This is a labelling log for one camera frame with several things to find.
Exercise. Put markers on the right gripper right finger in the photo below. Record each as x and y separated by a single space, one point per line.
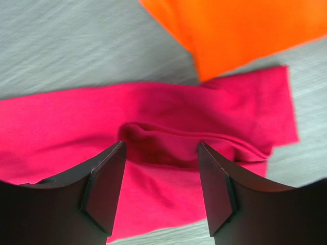
245 208

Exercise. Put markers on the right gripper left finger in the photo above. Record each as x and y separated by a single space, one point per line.
77 206

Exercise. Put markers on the crimson red t shirt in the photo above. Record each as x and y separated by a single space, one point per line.
243 117

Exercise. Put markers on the folded orange t shirt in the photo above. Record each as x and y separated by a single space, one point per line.
224 35

